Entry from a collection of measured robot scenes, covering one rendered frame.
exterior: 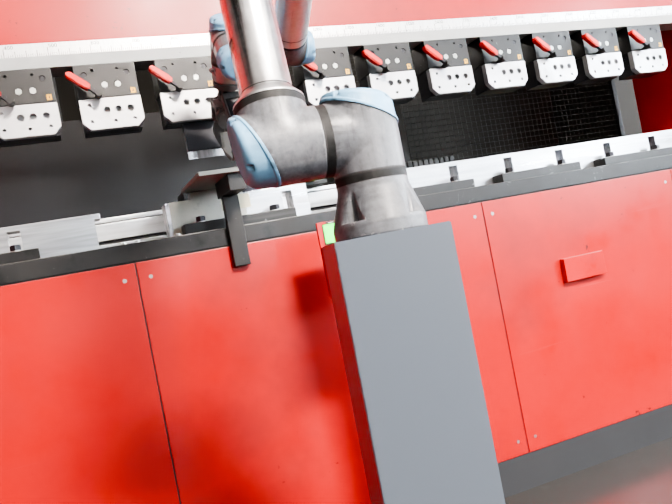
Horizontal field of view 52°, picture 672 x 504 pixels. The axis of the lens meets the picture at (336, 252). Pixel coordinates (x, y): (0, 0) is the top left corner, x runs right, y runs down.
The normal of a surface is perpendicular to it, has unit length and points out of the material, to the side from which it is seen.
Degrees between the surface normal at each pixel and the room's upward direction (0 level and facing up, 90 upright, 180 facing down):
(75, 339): 90
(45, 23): 90
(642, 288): 90
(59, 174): 90
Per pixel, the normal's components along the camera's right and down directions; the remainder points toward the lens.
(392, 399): 0.12, -0.03
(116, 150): 0.36, -0.07
